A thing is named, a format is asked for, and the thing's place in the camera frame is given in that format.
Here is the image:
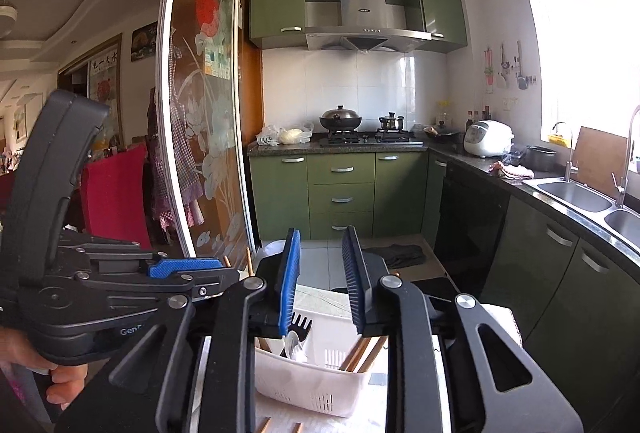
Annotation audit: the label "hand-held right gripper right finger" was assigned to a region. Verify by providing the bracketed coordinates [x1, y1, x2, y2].
[341, 225, 583, 433]

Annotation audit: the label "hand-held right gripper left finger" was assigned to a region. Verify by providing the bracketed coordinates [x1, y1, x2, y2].
[52, 228, 302, 433]

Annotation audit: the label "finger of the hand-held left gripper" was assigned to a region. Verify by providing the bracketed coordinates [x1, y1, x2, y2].
[55, 230, 225, 279]
[90, 269, 240, 309]

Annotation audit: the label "black plastic fork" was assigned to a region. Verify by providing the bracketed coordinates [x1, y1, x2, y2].
[280, 313, 313, 359]

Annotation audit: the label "clear plastic spoon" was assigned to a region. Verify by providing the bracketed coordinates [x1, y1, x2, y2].
[284, 332, 310, 361]

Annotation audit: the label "group of wooden chopsticks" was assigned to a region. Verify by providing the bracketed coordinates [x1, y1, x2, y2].
[222, 248, 388, 433]

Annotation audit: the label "person's left hand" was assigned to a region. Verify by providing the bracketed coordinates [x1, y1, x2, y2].
[0, 327, 91, 409]

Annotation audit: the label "dark floor mat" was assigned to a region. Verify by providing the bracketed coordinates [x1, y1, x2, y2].
[372, 243, 426, 270]

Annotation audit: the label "red chair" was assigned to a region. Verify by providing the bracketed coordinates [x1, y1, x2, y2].
[80, 143, 153, 249]

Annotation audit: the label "green drawer base cabinet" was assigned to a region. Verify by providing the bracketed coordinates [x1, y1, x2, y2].
[248, 150, 431, 241]

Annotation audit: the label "checked apron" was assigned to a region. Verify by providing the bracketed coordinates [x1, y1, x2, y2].
[147, 30, 206, 231]

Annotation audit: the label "black gas stove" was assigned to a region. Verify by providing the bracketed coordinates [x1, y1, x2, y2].
[319, 129, 426, 148]

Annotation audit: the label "white plastic bags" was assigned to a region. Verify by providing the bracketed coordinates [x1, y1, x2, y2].
[256, 123, 316, 146]

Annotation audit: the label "flower print sliding glass door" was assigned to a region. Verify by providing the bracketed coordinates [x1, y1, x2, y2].
[156, 0, 263, 259]

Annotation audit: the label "black wok with lid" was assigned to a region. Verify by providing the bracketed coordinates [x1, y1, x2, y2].
[319, 104, 362, 133]

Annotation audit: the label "black frying pan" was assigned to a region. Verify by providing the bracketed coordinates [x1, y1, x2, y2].
[424, 123, 463, 138]

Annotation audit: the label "red dish cloth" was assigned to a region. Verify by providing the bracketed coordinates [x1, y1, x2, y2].
[489, 160, 536, 179]

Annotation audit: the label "green sink base cabinet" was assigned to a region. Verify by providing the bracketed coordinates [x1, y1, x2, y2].
[422, 153, 640, 414]

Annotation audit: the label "white rice cooker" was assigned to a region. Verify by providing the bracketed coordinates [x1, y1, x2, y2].
[463, 120, 516, 158]

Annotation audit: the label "condiment bottles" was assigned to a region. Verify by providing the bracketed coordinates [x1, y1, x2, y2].
[467, 106, 496, 126]

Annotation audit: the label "dark cooking pot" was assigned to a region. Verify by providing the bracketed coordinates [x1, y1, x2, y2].
[525, 144, 558, 173]

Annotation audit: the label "steel double sink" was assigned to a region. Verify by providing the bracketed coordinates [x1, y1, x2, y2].
[522, 177, 640, 259]

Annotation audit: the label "small steel faucet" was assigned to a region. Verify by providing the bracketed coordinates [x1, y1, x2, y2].
[551, 122, 580, 183]

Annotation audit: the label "steel range hood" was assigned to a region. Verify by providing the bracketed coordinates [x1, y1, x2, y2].
[304, 0, 433, 53]

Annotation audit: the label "wooden cutting board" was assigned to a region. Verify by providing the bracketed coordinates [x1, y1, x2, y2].
[570, 126, 633, 199]

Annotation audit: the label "tall steel faucet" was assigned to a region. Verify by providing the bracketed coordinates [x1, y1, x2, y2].
[611, 104, 640, 208]

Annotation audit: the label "kitchen window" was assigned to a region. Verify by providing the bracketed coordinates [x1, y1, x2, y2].
[530, 0, 640, 174]

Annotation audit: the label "white wall calendar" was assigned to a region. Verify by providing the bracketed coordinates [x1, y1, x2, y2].
[87, 50, 123, 149]

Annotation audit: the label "dark wall poster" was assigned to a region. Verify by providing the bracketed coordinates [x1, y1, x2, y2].
[131, 24, 160, 62]

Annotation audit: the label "wall hooks with utensils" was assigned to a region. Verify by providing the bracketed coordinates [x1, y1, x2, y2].
[482, 40, 541, 94]

